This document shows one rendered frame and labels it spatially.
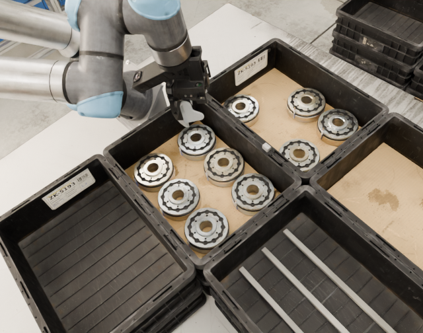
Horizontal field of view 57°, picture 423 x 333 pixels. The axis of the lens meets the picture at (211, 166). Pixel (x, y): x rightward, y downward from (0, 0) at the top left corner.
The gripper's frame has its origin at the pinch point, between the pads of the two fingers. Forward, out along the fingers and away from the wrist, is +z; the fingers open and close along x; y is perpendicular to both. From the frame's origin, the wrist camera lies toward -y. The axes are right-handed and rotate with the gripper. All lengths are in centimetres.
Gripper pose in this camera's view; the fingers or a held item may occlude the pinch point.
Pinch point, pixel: (185, 112)
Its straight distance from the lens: 92.5
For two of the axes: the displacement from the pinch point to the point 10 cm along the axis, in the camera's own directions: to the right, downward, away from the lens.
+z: 1.6, 4.4, 8.8
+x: 1.0, -9.0, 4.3
